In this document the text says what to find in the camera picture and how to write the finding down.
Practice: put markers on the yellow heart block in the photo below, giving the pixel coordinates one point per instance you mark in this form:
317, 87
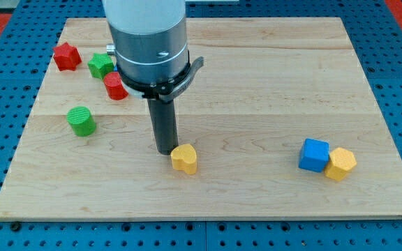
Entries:
184, 158

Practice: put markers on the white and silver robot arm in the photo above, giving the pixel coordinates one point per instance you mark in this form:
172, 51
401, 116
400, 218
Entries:
150, 38

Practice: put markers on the blue cube block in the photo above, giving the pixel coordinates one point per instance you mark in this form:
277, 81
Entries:
314, 155

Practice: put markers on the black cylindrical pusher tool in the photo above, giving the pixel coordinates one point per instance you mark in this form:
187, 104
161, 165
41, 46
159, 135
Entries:
163, 120

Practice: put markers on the black tool clamp with lever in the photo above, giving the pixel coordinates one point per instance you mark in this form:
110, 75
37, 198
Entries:
162, 90

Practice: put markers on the wooden board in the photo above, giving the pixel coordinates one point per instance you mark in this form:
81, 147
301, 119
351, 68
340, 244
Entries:
267, 84

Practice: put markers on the red cylinder block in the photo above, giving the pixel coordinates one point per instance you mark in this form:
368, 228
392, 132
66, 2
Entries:
114, 86

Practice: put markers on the green star block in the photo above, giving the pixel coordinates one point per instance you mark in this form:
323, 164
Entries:
100, 65

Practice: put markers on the green cylinder block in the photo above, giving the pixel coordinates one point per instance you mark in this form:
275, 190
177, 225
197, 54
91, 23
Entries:
81, 121

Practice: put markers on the yellow hexagon block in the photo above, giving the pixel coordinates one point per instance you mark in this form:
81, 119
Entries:
341, 163

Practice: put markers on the red star block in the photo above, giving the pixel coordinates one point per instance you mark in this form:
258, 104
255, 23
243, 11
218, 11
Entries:
66, 57

